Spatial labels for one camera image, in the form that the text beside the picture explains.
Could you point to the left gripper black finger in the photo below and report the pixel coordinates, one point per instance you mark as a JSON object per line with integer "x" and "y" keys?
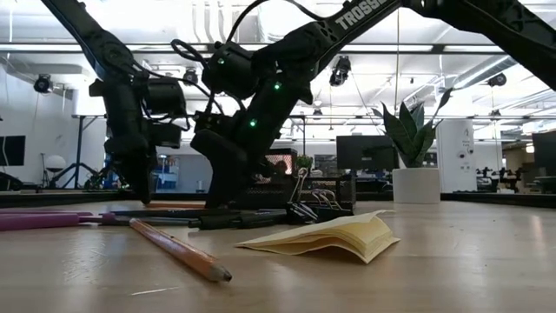
{"x": 139, "y": 174}

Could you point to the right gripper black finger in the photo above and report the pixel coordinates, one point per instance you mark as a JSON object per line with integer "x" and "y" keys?
{"x": 226, "y": 165}

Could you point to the orange pencil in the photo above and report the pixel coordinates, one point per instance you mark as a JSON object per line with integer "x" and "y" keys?
{"x": 174, "y": 205}
{"x": 182, "y": 252}

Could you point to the thin black pen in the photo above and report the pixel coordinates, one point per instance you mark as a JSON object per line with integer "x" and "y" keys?
{"x": 174, "y": 213}

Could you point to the black marker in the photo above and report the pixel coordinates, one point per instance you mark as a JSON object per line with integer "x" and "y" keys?
{"x": 217, "y": 223}
{"x": 269, "y": 217}

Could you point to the purple scissors with teal blades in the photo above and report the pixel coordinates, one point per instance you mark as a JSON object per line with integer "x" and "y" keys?
{"x": 35, "y": 221}

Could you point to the yellow sticky note pad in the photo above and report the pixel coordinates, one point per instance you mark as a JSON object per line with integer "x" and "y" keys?
{"x": 347, "y": 239}

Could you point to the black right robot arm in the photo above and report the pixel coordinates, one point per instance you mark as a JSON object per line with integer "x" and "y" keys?
{"x": 356, "y": 19}

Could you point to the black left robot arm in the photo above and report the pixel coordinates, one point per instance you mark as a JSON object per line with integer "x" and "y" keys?
{"x": 87, "y": 30}

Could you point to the black tripod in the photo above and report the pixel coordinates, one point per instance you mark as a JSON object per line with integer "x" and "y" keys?
{"x": 79, "y": 148}

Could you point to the small green background plant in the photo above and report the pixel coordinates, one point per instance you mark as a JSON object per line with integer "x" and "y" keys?
{"x": 304, "y": 161}

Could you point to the white globe lamp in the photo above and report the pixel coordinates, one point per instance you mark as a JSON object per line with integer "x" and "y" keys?
{"x": 55, "y": 163}

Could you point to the black ceiling spotlight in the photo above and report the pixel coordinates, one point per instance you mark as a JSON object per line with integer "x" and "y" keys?
{"x": 42, "y": 84}
{"x": 497, "y": 80}
{"x": 340, "y": 71}
{"x": 190, "y": 77}

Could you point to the black computer monitor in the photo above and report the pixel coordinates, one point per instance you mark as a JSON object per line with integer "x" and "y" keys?
{"x": 365, "y": 152}

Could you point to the green plant in white pot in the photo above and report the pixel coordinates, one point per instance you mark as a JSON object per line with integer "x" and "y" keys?
{"x": 415, "y": 184}

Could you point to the white column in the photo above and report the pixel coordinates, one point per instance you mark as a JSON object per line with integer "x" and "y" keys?
{"x": 455, "y": 156}

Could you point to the dark large screen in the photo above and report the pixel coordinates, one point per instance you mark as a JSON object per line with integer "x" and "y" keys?
{"x": 545, "y": 152}

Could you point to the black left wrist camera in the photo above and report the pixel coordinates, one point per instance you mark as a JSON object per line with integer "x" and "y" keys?
{"x": 167, "y": 135}

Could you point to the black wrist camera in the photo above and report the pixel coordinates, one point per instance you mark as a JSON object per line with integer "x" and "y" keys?
{"x": 167, "y": 135}
{"x": 213, "y": 122}

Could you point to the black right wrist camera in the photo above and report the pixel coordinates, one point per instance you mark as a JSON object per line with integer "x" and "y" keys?
{"x": 213, "y": 122}

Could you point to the black wall screen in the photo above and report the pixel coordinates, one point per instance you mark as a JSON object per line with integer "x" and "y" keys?
{"x": 12, "y": 150}

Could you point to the black aluminium table frame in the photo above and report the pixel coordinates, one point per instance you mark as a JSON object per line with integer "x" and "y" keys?
{"x": 499, "y": 199}

